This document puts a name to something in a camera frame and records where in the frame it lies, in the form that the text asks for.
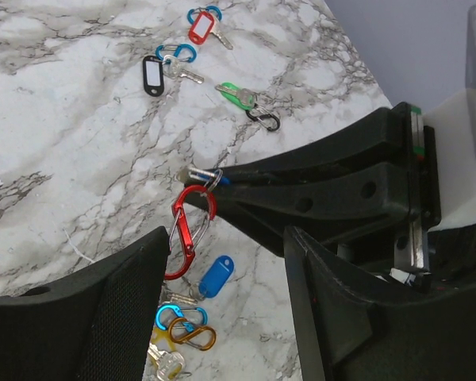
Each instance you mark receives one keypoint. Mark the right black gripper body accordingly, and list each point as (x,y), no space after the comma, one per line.
(411,254)

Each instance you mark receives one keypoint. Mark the silver key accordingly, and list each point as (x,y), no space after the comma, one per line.
(173,69)
(169,364)
(223,39)
(246,98)
(210,179)

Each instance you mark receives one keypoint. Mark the red S carabiner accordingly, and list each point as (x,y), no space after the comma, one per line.
(189,240)

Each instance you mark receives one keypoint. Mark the red key tag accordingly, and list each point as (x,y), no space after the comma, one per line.
(201,27)

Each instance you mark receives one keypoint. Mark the black key tag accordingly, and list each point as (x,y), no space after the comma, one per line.
(153,76)

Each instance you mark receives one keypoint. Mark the silver key on yellow tag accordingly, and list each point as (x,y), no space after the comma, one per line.
(169,364)

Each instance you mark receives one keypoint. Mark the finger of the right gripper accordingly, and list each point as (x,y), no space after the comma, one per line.
(332,211)
(378,137)

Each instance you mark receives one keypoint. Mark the orange blue carabiner cluster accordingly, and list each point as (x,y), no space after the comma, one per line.
(187,326)

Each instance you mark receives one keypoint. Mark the silver key on black tag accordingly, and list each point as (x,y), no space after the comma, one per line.
(173,69)

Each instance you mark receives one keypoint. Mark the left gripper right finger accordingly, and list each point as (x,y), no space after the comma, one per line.
(352,325)

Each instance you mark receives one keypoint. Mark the yellow key tag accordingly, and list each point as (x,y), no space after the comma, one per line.
(162,338)

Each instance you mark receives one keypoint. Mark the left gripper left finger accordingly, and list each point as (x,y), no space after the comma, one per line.
(94,324)

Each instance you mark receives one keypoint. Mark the black S carabiner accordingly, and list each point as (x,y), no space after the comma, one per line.
(265,118)

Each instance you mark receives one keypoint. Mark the silver key on green tag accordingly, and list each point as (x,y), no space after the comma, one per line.
(246,98)

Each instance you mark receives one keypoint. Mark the green key tag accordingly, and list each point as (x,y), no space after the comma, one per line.
(229,91)

